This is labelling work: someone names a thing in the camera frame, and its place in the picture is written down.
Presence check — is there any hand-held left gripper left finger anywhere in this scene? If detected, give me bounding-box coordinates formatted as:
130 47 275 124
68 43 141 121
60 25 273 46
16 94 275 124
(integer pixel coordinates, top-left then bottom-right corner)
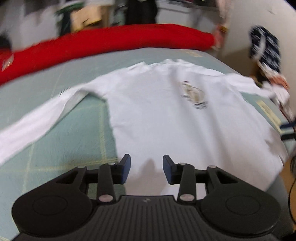
54 153 131 205

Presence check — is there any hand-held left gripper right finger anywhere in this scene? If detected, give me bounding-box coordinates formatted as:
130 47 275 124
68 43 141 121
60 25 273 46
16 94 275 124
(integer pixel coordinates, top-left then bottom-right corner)
162 154 241 205

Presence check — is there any white printed t-shirt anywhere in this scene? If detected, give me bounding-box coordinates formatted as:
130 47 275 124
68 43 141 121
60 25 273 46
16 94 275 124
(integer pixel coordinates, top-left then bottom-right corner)
0 59 289 197

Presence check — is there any pile of pink white clothes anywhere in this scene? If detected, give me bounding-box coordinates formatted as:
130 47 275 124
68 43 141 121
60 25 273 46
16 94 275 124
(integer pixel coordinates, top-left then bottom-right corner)
257 67 296 121

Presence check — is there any navy star-print garment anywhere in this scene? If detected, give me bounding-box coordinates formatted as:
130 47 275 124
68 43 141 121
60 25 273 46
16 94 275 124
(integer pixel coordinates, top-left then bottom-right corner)
248 25 281 72

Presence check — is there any red quilt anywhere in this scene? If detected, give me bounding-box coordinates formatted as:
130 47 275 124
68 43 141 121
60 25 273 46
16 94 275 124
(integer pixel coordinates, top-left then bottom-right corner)
0 24 215 86

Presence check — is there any pink patterned curtain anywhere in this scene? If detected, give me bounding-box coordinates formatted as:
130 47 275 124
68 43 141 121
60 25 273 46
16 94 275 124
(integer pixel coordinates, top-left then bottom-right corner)
211 0 234 50

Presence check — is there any yellow hanging garment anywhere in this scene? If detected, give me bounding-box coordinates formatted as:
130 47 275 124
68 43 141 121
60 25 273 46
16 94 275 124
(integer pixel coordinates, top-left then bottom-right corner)
72 6 102 30

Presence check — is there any black hanging jacket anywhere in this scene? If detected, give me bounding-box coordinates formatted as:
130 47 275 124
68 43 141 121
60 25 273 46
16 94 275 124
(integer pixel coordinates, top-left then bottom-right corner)
125 0 159 25

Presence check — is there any green hanging cloth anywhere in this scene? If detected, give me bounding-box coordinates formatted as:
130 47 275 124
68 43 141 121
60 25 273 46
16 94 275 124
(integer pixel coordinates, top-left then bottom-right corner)
55 1 84 35

